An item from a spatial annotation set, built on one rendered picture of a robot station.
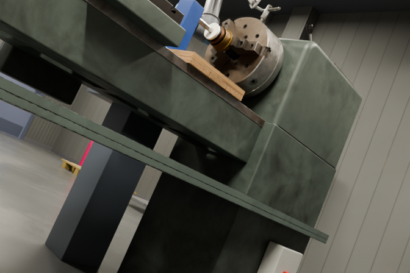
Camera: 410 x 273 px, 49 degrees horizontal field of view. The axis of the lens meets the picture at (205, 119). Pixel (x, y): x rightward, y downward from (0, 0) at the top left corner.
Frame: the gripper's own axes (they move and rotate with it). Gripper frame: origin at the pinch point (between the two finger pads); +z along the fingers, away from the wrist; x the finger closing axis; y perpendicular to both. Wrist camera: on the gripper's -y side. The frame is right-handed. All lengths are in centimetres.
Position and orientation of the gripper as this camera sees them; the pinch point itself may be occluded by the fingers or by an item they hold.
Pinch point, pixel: (254, 7)
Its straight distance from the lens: 205.6
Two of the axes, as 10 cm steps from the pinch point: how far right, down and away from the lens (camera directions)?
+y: -6.0, -3.9, -7.0
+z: -2.1, 9.2, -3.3
